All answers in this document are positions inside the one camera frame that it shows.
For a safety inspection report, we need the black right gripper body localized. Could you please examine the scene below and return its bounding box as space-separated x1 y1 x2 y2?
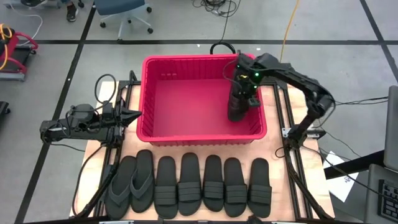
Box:
233 67 261 108

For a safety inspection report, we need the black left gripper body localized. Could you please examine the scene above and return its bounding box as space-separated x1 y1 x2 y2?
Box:
98 101 124 130

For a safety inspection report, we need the black flip-flop sandal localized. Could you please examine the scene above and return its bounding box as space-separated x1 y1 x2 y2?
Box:
129 149 155 214
104 155 137 220

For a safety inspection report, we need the red plastic bin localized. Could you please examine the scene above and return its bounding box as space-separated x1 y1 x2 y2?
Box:
136 53 268 147

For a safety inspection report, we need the blue office chair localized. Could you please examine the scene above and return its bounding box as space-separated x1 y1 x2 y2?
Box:
93 0 154 41

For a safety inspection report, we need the black wheeled object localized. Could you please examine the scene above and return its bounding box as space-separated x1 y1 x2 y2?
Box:
0 101 11 122

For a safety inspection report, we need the person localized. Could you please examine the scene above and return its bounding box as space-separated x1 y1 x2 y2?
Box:
60 0 80 23

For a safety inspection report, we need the black desk base bar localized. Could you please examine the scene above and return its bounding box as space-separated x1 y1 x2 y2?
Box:
323 149 386 180

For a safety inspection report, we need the white paper sheet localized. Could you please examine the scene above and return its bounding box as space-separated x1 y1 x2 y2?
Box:
323 151 360 203

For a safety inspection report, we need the black computer keyboard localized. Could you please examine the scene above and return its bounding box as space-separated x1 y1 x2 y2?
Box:
377 179 398 223

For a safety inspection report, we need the looped black arm cable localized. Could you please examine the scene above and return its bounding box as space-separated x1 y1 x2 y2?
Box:
94 73 118 106

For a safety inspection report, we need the coiled thick black cable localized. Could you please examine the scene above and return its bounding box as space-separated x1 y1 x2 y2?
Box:
210 42 237 57

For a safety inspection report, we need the black aluminium frame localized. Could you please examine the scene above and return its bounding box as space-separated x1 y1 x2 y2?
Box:
270 77 335 220
74 70 142 218

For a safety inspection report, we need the yellow floor cable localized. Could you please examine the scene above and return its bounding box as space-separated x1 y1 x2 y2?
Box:
279 0 301 63

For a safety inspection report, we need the long black cable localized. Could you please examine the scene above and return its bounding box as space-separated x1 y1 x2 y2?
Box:
72 144 105 217

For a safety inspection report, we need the tangled black cable bundle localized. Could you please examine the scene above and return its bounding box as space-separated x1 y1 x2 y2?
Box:
192 0 242 43

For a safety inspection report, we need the red frame treadmill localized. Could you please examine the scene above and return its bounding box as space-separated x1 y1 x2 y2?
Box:
0 23 40 82

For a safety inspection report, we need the thin black cable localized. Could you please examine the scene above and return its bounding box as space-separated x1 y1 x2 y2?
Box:
332 95 389 106

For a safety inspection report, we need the white floor cable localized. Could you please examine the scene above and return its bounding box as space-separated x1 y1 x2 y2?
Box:
8 2 44 47

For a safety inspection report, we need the orange yellow hose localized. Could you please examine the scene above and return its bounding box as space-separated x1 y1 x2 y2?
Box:
0 24 14 71

